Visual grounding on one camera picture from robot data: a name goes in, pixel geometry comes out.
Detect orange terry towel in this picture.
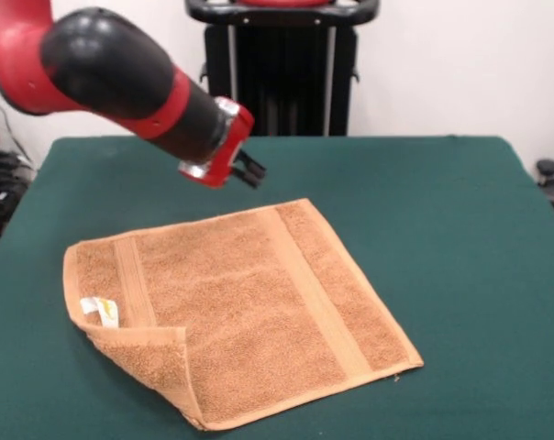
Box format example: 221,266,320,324
62,197,425,433

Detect dark green table cloth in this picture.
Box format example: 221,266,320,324
0,135,554,440

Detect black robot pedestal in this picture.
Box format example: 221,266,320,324
183,0,379,138

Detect grey wall cables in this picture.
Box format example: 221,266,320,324
0,86,35,166

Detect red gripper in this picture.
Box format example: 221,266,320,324
196,107,268,190

